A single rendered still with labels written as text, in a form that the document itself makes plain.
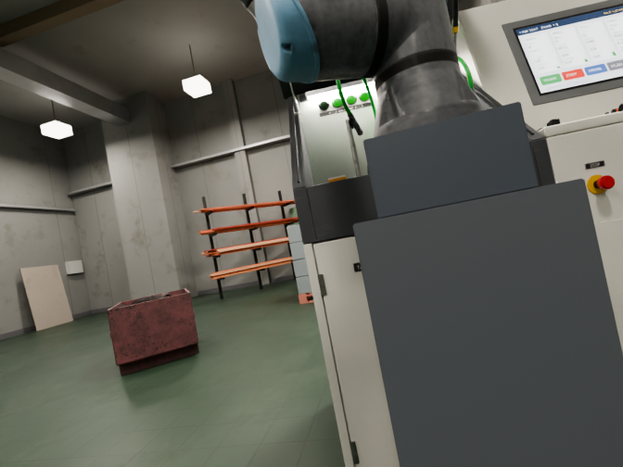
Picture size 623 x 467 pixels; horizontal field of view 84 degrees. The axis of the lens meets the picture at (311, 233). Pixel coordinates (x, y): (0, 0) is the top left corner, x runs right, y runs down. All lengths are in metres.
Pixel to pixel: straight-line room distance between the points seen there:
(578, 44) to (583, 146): 0.56
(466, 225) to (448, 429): 0.22
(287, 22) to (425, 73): 0.18
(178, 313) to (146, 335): 0.30
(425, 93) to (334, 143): 1.11
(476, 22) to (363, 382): 1.32
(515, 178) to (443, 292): 0.15
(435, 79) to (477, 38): 1.08
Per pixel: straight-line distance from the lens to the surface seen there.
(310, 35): 0.47
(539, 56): 1.58
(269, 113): 9.78
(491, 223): 0.42
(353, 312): 0.99
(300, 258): 4.88
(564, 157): 1.16
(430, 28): 0.54
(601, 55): 1.67
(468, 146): 0.45
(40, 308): 11.03
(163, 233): 9.72
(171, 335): 3.41
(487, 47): 1.56
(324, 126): 1.59
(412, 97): 0.49
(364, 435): 1.11
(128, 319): 3.40
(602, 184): 1.16
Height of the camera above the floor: 0.78
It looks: 2 degrees up
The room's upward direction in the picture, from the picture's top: 11 degrees counter-clockwise
